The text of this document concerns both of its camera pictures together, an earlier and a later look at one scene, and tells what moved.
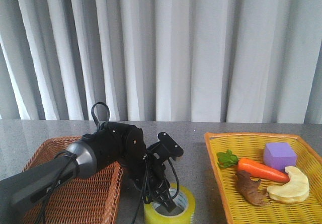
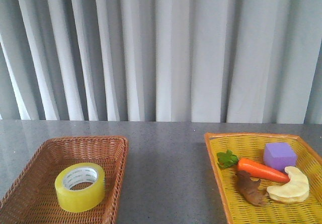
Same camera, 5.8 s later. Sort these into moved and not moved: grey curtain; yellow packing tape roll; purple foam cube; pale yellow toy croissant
Moved: yellow packing tape roll
Not moved: pale yellow toy croissant; purple foam cube; grey curtain
